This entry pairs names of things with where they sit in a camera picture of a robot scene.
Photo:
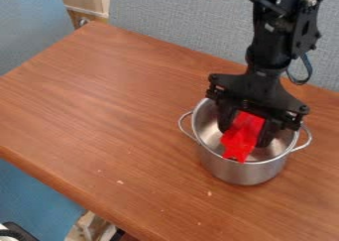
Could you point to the black and white floor object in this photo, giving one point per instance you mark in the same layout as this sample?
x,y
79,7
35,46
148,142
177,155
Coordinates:
x,y
12,232

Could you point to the red plastic block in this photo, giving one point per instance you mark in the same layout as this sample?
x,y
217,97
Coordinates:
x,y
239,138

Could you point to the beige wooden shelf unit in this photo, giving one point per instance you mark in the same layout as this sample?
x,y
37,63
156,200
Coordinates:
x,y
87,10

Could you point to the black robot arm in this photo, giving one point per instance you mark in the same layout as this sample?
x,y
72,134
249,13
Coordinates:
x,y
284,36

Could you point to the stainless steel pot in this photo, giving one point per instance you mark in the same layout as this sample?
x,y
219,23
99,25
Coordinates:
x,y
265,161

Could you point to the wooden table leg frame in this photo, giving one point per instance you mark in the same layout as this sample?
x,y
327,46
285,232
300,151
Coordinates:
x,y
91,228

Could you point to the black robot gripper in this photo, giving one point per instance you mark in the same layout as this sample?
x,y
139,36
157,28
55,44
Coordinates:
x,y
256,93

